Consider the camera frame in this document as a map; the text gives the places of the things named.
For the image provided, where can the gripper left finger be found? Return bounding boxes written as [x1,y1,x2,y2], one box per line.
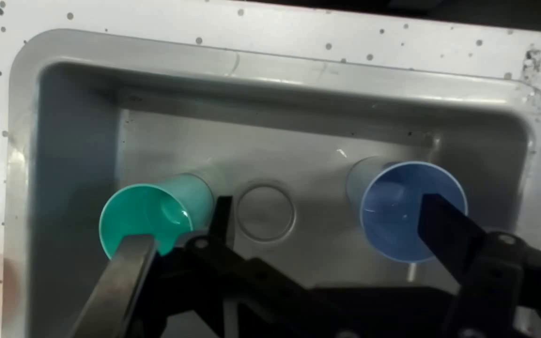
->
[68,234,161,338]

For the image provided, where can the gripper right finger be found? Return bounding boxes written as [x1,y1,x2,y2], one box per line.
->
[416,192,493,268]

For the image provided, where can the blue plastic cup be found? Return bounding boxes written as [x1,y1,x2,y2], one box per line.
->
[345,157,472,266]

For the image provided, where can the teal plastic cup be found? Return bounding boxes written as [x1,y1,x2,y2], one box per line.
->
[99,172,219,262]

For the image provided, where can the round grey sink drain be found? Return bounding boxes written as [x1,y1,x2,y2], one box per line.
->
[236,179,300,245]

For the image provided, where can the grey plastic sink basin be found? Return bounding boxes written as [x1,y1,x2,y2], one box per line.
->
[5,27,541,338]

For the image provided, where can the white speckled kitchen counter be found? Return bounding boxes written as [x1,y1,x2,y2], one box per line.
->
[0,0,541,338]

